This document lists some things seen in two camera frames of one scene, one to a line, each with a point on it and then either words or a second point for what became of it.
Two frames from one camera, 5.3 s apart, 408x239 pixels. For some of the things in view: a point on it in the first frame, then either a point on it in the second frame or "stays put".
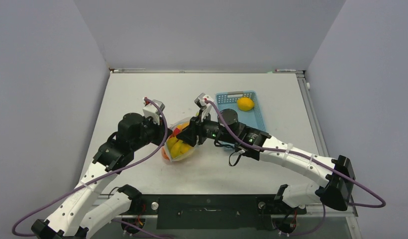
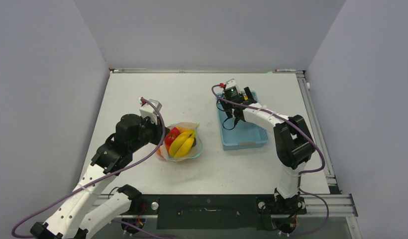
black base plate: (213, 211) stays put
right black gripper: (196, 128) to (248, 93)
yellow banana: (177, 148) stays put
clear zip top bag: (175, 149) stays put
